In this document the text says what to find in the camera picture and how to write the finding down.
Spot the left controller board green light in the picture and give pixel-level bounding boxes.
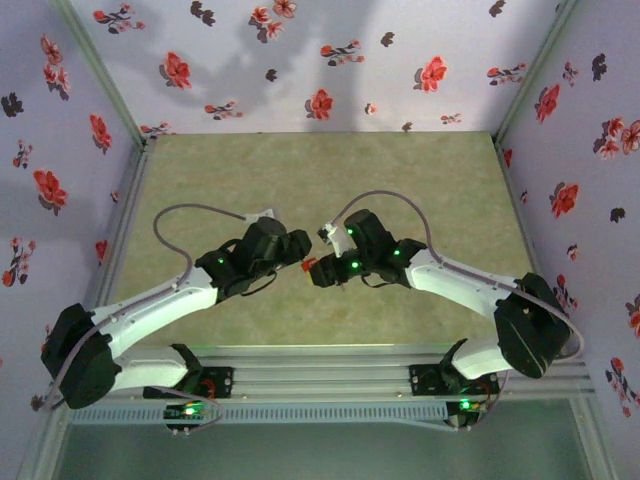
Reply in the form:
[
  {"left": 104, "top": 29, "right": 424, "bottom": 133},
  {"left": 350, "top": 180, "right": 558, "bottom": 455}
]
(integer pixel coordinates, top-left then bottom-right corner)
[{"left": 163, "top": 399, "right": 212, "bottom": 434}]

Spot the controller board green light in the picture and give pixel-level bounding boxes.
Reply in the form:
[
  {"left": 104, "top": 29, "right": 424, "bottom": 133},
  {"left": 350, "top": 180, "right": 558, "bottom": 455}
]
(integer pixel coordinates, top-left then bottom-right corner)
[
  {"left": 163, "top": 399, "right": 212, "bottom": 434},
  {"left": 446, "top": 397, "right": 489, "bottom": 432}
]

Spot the right controller board green light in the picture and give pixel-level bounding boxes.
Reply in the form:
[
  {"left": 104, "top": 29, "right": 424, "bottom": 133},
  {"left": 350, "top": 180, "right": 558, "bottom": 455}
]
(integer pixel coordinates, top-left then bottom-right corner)
[{"left": 446, "top": 397, "right": 489, "bottom": 432}]

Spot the short black left gripper cable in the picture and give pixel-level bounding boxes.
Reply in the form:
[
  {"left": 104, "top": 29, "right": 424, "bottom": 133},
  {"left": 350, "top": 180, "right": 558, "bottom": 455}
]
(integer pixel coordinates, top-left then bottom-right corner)
[{"left": 239, "top": 272, "right": 279, "bottom": 299}]

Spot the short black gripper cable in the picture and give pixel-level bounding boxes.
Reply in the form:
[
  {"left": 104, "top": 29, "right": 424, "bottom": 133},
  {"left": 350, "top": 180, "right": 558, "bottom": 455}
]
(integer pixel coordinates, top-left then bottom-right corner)
[
  {"left": 239, "top": 272, "right": 279, "bottom": 299},
  {"left": 359, "top": 272, "right": 396, "bottom": 290}
]

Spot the lavender right arm cable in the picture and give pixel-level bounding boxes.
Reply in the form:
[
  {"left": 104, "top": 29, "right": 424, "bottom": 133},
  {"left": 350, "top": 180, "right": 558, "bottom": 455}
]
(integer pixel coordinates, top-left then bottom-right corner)
[{"left": 332, "top": 188, "right": 586, "bottom": 434}]

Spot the lavender arm cable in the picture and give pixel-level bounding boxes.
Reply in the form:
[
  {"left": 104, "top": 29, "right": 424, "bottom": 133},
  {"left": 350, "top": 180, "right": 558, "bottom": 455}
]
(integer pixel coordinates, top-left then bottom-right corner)
[
  {"left": 44, "top": 202, "right": 249, "bottom": 436},
  {"left": 332, "top": 188, "right": 586, "bottom": 434}
]

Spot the short black right gripper cable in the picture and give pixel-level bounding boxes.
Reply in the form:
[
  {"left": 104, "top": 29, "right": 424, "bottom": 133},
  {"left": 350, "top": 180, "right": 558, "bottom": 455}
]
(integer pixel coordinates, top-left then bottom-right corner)
[{"left": 359, "top": 272, "right": 396, "bottom": 290}]

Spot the lavender left arm cable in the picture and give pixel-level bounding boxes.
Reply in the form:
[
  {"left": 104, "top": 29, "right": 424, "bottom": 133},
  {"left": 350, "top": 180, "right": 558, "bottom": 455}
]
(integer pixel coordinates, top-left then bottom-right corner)
[{"left": 44, "top": 202, "right": 249, "bottom": 436}]

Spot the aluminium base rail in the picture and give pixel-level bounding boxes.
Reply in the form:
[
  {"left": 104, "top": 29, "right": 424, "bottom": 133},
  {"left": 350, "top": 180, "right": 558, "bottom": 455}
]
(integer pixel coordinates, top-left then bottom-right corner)
[{"left": 47, "top": 343, "right": 596, "bottom": 402}]

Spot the aluminium side rail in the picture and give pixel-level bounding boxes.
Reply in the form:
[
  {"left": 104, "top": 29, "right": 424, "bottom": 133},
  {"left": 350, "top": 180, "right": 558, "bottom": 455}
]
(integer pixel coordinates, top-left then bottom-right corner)
[
  {"left": 97, "top": 138, "right": 159, "bottom": 314},
  {"left": 493, "top": 134, "right": 546, "bottom": 286}
]

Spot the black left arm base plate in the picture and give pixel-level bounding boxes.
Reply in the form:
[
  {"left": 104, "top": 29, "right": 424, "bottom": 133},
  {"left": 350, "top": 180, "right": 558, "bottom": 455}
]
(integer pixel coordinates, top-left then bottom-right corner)
[{"left": 143, "top": 366, "right": 235, "bottom": 400}]

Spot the grey slotted cable duct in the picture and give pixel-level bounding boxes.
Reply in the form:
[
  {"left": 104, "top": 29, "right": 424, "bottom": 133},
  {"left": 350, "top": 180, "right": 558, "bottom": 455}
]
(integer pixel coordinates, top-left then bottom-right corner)
[{"left": 67, "top": 402, "right": 449, "bottom": 427}]

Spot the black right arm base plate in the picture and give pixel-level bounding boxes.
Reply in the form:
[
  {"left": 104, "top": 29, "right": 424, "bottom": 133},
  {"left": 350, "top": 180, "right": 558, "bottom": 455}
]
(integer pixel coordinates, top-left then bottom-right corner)
[{"left": 408, "top": 363, "right": 501, "bottom": 399}]

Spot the aluminium frame post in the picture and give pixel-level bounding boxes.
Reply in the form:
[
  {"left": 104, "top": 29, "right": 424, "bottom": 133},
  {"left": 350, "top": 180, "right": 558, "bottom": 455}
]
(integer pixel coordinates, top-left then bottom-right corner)
[
  {"left": 14, "top": 399, "right": 74, "bottom": 480},
  {"left": 569, "top": 397, "right": 619, "bottom": 480},
  {"left": 47, "top": 0, "right": 157, "bottom": 151},
  {"left": 492, "top": 0, "right": 586, "bottom": 149}
]

